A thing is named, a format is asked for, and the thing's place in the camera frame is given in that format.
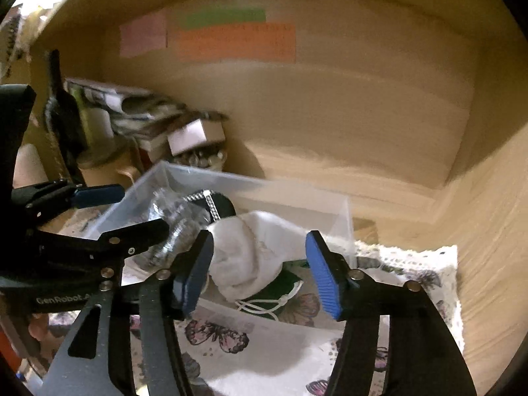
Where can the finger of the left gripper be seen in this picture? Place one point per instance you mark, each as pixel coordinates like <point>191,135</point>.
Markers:
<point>110,249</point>
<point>51,198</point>

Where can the stack of newspapers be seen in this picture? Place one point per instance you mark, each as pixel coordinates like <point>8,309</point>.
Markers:
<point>137,113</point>

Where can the beige cylinder object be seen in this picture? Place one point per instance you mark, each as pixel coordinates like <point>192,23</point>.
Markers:
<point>28,168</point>

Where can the green cloth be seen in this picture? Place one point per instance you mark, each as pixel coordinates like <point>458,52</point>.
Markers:
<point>280,284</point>

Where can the left hand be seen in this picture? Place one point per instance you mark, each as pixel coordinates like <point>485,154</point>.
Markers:
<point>50,331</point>

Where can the green sticky note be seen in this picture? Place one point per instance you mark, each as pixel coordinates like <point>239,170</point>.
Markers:
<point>214,16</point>

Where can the dark wine bottle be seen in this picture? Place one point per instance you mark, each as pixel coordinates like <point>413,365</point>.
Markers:
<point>63,121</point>

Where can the silver glitter item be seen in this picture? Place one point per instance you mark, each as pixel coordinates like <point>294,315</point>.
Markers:
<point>185,221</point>

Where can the white drawstring pouch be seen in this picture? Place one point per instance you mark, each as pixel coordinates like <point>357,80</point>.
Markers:
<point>250,251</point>

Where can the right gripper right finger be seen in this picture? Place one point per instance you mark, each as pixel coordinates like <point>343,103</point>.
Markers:
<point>331,275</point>

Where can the clear plastic box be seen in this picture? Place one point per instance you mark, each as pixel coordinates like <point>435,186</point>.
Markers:
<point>298,203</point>

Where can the pink sticky note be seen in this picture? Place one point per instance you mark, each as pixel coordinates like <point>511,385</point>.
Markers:
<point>143,34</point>

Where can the butterfly print cloth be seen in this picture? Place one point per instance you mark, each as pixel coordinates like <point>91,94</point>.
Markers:
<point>227,351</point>

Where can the wooden shelf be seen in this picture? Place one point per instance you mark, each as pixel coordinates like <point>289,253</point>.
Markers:
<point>417,109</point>

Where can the orange sticky note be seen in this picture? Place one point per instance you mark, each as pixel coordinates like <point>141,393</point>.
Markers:
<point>255,41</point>

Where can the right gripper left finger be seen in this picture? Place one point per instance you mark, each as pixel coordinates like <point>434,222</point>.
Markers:
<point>190,271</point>

